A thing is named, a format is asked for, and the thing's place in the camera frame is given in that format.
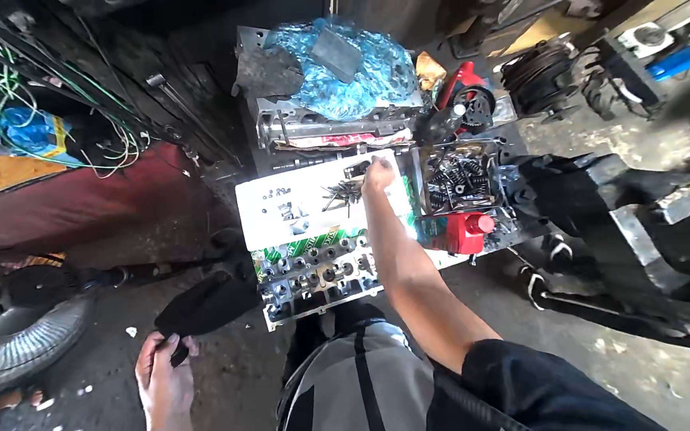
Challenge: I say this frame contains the orange panel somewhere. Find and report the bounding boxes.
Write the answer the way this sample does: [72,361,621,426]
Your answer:
[0,154,67,207]

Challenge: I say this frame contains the white rectangular tray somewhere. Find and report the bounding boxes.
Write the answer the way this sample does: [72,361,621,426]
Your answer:
[235,149,419,251]

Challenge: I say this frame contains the large grey metal engine block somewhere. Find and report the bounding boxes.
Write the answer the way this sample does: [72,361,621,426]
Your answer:
[236,25,425,150]

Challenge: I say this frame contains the person's legs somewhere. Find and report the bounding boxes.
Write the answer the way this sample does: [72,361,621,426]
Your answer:
[282,299,389,389]

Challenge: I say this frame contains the green white printed cardboard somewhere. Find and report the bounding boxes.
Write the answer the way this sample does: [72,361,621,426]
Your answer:
[252,175,419,285]

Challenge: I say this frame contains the red plastic bottle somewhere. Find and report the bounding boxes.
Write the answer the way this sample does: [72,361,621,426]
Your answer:
[446,211,495,257]

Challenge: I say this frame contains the group of small dark parts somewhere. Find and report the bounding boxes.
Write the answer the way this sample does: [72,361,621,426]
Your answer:
[261,187,292,214]

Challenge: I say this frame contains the person's body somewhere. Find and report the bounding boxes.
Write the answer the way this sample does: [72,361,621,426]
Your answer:
[276,318,669,431]

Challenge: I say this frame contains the black round motor part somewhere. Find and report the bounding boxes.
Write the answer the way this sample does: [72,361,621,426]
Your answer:
[2,261,85,310]

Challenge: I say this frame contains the person's right forearm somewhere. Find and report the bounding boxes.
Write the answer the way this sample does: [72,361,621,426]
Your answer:
[362,187,503,376]

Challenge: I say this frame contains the grey rectangular block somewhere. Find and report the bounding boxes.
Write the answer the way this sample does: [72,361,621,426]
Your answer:
[309,28,363,85]

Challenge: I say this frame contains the dark coiled metal part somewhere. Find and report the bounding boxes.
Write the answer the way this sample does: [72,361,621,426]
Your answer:
[498,37,582,121]

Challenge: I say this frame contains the tangle of green white cables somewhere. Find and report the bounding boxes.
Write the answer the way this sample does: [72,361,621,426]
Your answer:
[0,36,152,180]

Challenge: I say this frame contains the silver cylinder head with holes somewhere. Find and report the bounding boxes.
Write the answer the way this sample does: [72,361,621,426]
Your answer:
[256,233,385,333]

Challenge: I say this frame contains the person's left hand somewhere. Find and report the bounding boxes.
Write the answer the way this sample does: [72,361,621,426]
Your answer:
[135,330,200,414]

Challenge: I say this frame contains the person's left forearm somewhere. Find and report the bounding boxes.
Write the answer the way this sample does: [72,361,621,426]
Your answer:
[144,407,194,431]

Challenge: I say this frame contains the blue bag with yellow label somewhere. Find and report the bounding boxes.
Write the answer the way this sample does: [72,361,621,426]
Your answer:
[0,106,73,159]

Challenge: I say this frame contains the black oval object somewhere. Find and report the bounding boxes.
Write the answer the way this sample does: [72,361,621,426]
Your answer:
[155,271,261,368]

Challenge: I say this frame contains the pile of valve springs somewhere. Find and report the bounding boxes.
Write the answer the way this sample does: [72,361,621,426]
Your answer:
[426,149,492,212]

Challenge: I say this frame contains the pile of engine valves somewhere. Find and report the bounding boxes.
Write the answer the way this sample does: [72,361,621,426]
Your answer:
[321,178,365,219]

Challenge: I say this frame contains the long bright blue object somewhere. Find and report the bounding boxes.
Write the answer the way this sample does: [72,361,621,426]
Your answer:
[646,24,690,82]

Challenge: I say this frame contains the black long metal block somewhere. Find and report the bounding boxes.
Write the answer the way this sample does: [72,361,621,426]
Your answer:
[595,36,668,110]

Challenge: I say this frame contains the dark metal camshaft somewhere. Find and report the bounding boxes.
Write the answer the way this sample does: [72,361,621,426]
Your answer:
[259,155,343,174]

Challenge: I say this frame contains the black round pulley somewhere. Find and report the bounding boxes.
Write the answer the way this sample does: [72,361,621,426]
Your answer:
[450,84,496,133]

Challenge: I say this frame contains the red white flat box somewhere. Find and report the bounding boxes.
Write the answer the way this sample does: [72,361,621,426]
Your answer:
[276,128,413,151]

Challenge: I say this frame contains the dark bottle with white cap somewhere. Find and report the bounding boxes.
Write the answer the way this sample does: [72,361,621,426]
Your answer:
[417,104,467,144]

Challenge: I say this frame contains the metal parts tray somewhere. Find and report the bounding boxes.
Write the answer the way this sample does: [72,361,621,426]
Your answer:
[412,139,509,216]

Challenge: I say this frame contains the long metal wrench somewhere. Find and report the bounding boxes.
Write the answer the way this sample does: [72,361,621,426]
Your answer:
[146,73,243,168]

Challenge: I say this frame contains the dark grey crumpled cloth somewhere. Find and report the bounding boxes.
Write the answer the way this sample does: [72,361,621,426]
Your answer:
[232,47,305,100]

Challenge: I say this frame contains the person's right hand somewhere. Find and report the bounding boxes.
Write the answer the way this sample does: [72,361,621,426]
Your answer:
[362,156,395,196]

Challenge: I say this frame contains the dark red padded panel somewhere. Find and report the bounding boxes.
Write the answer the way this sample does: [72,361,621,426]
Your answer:
[0,140,217,257]

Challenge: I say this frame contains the blue plastic bag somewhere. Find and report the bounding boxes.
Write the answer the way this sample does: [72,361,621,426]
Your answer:
[263,18,418,122]

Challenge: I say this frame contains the white box with round part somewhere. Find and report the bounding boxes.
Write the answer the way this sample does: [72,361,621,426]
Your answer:
[618,22,676,62]

